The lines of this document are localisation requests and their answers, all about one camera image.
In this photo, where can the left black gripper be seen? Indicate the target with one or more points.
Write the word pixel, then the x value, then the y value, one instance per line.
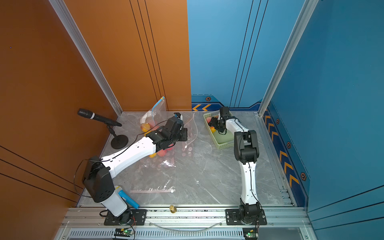
pixel 184 131

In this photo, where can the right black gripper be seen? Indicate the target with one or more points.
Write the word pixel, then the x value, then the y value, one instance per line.
pixel 213 122

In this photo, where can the pink peach with leaf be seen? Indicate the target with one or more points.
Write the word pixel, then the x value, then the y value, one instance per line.
pixel 162 153

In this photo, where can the pink-dotted zip bag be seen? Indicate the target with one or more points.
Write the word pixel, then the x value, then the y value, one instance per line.
pixel 168 161
pixel 188 146

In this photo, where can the clear blue-zipper zip bag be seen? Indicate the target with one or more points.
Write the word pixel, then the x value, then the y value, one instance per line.
pixel 156 114

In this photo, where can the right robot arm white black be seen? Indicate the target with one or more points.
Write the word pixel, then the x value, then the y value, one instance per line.
pixel 246 152

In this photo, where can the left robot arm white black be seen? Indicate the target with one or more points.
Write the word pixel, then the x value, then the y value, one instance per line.
pixel 99 173

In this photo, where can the green plastic fruit basket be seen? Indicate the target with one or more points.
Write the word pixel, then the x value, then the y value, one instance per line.
pixel 220 140

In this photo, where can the black microphone on stand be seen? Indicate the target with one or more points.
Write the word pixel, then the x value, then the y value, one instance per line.
pixel 119 141

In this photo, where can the blue handheld microphone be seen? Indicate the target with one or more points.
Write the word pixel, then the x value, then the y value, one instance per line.
pixel 126 197

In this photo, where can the left green circuit board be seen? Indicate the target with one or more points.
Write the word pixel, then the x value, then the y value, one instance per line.
pixel 124 234

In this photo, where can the green circuit board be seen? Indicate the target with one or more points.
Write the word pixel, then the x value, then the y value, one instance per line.
pixel 250 234
pixel 124 234

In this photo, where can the right green circuit board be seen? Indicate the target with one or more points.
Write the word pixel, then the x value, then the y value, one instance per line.
pixel 250 234

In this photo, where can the brass knob on rail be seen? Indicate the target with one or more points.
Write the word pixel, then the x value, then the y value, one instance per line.
pixel 173 209

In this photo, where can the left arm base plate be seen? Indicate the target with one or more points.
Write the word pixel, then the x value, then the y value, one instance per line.
pixel 138 216

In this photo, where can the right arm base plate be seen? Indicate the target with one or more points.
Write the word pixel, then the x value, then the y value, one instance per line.
pixel 235 217

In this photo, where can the aluminium front rail frame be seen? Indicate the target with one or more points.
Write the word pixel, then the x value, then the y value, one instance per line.
pixel 188 223

